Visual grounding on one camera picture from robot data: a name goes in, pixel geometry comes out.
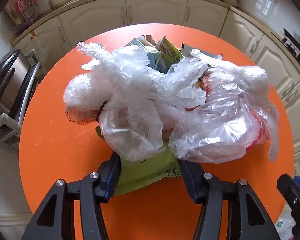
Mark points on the black gas stove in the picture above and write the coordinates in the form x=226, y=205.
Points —
x=293, y=45

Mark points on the round orange table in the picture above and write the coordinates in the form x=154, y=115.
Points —
x=155, y=10

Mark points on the silver foil wrapper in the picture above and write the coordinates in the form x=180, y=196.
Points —
x=205, y=55

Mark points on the large clear plastic bag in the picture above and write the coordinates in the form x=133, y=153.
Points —
x=120, y=87

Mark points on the metal dish rack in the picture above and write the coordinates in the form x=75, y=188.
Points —
x=25, y=7

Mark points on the white shelf rack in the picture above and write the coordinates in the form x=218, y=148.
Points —
x=5, y=130

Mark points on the black rubber band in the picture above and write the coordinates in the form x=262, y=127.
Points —
x=102, y=110

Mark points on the clear plastic bag red print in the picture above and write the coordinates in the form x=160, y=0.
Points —
x=227, y=120

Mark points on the flattened teal paper carton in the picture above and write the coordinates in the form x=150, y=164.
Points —
x=140, y=47

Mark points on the white bag green print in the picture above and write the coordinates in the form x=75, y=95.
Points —
x=283, y=226

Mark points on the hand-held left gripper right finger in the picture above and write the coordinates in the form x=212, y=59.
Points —
x=193, y=187

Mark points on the green snack wrapper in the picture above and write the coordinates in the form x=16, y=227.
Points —
x=145, y=172

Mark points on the pale green drink carton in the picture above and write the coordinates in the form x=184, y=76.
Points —
x=168, y=55

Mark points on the hanging clear plastic bag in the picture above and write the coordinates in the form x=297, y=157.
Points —
x=40, y=50

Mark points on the thin clear plastic film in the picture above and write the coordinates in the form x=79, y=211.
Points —
x=175, y=80

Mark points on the stainless steel oven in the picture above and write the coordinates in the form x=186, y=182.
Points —
x=5, y=80

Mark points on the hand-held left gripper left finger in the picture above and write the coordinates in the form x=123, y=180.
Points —
x=112, y=177

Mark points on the orange wall hook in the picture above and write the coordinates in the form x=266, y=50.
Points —
x=32, y=33

